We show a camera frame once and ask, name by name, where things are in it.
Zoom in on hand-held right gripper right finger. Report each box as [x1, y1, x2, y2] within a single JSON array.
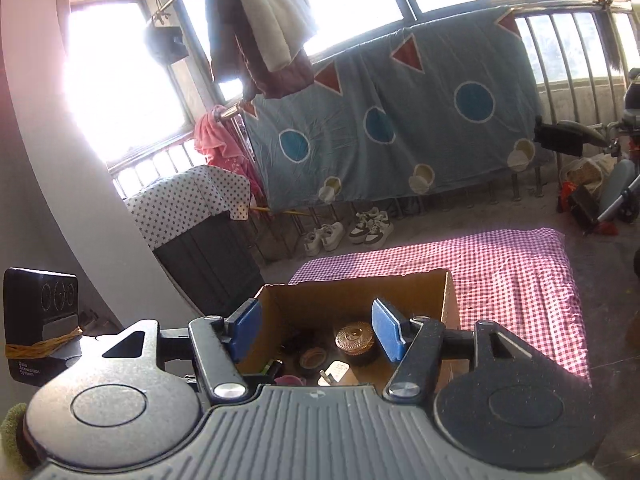
[[371, 299, 543, 403]]

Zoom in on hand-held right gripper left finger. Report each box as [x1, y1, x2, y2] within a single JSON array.
[[97, 299, 263, 404]]

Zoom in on gold-lidded dark jar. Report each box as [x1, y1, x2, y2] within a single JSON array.
[[334, 322, 377, 367]]

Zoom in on white charger plug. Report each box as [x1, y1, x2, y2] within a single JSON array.
[[317, 360, 351, 387]]

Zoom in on black tape roll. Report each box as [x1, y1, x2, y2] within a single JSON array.
[[299, 347, 329, 369]]

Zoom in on brown cardboard box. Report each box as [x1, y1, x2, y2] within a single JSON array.
[[235, 269, 462, 393]]

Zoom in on dark ribbed cabinet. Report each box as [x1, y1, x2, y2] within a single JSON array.
[[152, 214, 266, 317]]

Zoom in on white and grey sneaker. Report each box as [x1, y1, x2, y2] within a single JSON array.
[[347, 207, 373, 245], [365, 210, 396, 249]]

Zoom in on green fuzzy cloth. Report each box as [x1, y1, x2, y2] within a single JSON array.
[[0, 402, 30, 467]]

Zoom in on pink checked tablecloth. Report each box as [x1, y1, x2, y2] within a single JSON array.
[[290, 227, 592, 387]]

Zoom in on pink hanging garment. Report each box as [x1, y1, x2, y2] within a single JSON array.
[[194, 105, 262, 197]]

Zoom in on blue blanket with circles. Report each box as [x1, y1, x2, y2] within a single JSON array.
[[240, 6, 545, 211]]

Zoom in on beige woven bag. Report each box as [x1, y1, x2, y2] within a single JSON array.
[[560, 156, 617, 192]]

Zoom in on grey padded footrest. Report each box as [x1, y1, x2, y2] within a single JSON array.
[[595, 159, 640, 225]]

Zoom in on dark maroon hanging garment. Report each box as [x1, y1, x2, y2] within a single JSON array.
[[204, 0, 317, 101]]

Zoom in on black hanging box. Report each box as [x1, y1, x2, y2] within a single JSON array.
[[144, 25, 190, 66]]

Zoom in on folded wheelchair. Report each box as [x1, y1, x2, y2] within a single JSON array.
[[602, 67, 640, 161]]

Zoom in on white fleece hanging garment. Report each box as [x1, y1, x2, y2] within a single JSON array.
[[225, 0, 319, 74]]

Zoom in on metal window railing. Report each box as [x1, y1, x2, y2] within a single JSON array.
[[107, 0, 640, 261]]

